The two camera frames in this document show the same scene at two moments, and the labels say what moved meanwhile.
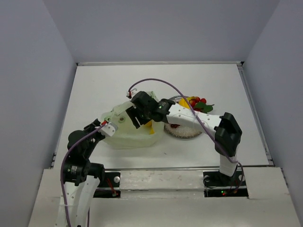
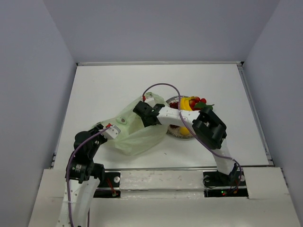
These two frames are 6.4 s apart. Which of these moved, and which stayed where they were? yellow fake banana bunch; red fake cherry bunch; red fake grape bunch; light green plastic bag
Moved: light green plastic bag; red fake grape bunch
Stayed: yellow fake banana bunch; red fake cherry bunch
